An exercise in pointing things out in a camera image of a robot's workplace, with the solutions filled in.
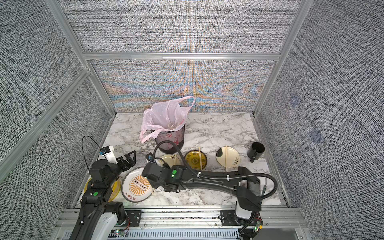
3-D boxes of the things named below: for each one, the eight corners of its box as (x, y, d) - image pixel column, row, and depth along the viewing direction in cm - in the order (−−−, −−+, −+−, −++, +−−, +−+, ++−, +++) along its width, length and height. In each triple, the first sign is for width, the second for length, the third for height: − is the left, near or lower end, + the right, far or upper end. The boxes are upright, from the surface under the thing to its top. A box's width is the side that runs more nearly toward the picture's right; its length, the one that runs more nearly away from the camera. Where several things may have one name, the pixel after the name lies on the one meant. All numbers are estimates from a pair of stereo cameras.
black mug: (250, 164, 94) (255, 157, 87) (246, 149, 101) (250, 141, 93) (262, 164, 94) (268, 157, 87) (257, 149, 101) (262, 141, 93)
